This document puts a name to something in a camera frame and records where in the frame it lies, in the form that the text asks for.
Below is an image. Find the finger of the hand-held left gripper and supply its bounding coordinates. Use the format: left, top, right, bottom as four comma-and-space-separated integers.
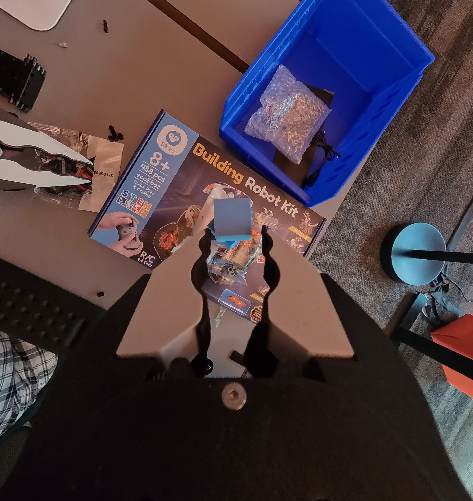
0, 118, 92, 166
0, 159, 92, 189

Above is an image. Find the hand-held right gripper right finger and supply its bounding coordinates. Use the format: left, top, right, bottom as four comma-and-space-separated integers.
246, 226, 355, 376

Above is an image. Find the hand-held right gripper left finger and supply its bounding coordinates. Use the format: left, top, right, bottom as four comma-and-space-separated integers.
116, 230, 210, 375

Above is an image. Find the silver plastic parts bag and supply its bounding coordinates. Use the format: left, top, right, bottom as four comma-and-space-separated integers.
26, 122, 124, 213

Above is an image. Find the clear plastic bag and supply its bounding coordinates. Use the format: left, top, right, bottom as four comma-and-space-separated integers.
191, 184, 267, 286

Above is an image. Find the light blue foam cube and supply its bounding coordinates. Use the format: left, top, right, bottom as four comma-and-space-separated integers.
212, 198, 255, 242

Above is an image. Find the grey desk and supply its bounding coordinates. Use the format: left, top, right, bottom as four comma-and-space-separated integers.
0, 0, 370, 368

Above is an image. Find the white book stand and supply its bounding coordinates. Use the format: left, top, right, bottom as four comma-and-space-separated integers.
0, 0, 73, 32

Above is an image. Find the black studded baseplate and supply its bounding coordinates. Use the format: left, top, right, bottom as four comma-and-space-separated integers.
0, 251, 108, 357

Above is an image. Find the pale blue round stand base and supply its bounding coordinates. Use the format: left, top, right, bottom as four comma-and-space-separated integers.
380, 223, 448, 286

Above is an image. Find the blue robot kit box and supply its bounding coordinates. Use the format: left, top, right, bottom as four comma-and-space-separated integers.
88, 110, 327, 325

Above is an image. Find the red plastic object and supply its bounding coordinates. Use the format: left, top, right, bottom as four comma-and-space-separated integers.
431, 315, 473, 406

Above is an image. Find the person's plaid clothing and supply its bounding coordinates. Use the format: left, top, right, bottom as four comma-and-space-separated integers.
0, 329, 59, 448

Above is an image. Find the bubble wrap bag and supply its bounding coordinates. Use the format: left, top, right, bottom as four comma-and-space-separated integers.
245, 65, 332, 165

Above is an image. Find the blue plastic bin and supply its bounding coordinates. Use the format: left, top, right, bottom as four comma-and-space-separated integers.
220, 0, 436, 208

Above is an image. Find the black cable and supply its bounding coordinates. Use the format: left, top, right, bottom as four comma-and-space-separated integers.
303, 129, 343, 184

